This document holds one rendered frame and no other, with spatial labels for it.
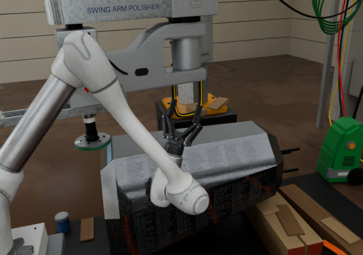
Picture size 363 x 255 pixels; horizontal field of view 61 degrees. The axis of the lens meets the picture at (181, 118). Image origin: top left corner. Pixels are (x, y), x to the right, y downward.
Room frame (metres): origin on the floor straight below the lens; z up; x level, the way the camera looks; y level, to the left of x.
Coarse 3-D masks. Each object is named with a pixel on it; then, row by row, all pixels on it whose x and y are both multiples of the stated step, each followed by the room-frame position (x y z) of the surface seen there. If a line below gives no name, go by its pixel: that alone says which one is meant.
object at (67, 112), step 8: (128, 104) 1.80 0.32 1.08; (8, 112) 1.64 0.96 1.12; (16, 112) 1.65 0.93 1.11; (24, 112) 1.67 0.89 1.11; (64, 112) 1.65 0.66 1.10; (72, 112) 1.67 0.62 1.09; (80, 112) 1.68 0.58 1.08; (88, 112) 1.70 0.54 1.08; (96, 112) 1.72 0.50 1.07; (0, 120) 1.52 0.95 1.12; (8, 120) 1.54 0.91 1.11; (16, 120) 1.55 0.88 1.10
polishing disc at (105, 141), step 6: (102, 132) 1.85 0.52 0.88; (78, 138) 1.78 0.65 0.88; (84, 138) 1.77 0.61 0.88; (96, 138) 1.75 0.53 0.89; (102, 138) 1.76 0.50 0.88; (108, 138) 1.76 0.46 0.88; (78, 144) 1.69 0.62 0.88; (84, 144) 1.69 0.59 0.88; (90, 144) 1.68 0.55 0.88; (96, 144) 1.68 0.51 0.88; (102, 144) 1.69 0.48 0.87; (108, 144) 1.72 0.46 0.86; (84, 150) 1.65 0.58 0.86; (90, 150) 1.65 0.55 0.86
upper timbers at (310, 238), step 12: (276, 204) 1.86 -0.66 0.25; (288, 204) 1.85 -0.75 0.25; (264, 216) 1.73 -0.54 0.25; (276, 216) 1.73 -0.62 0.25; (300, 216) 1.72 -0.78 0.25; (264, 228) 1.72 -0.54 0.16; (276, 228) 1.61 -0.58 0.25; (276, 240) 1.56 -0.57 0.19; (288, 240) 1.50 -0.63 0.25; (300, 240) 1.49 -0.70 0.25; (312, 240) 1.49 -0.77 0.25; (288, 252) 1.43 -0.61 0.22; (300, 252) 1.45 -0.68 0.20; (312, 252) 1.46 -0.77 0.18
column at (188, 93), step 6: (204, 66) 2.64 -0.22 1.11; (180, 84) 2.64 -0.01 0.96; (186, 84) 2.59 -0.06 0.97; (192, 84) 2.54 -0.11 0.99; (204, 84) 2.63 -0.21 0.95; (180, 90) 2.65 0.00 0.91; (186, 90) 2.59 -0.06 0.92; (192, 90) 2.54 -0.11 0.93; (204, 90) 2.63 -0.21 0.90; (180, 96) 2.65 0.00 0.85; (186, 96) 2.59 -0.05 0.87; (192, 96) 2.54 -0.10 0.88; (204, 96) 2.63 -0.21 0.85; (180, 102) 2.65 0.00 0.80; (186, 102) 2.60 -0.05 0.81; (192, 102) 2.54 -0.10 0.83; (204, 102) 2.63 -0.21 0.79
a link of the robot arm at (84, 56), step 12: (72, 36) 0.97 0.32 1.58; (84, 36) 0.97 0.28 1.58; (72, 48) 0.94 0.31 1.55; (84, 48) 0.95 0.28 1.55; (96, 48) 0.97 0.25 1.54; (72, 60) 0.94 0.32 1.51; (84, 60) 0.94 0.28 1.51; (96, 60) 0.95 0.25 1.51; (108, 60) 1.00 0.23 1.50; (72, 72) 1.02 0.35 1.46; (84, 72) 0.94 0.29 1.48; (96, 72) 0.94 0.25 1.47; (108, 72) 0.97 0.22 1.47; (84, 84) 0.97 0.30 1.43; (96, 84) 0.95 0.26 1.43; (108, 84) 0.96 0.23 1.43
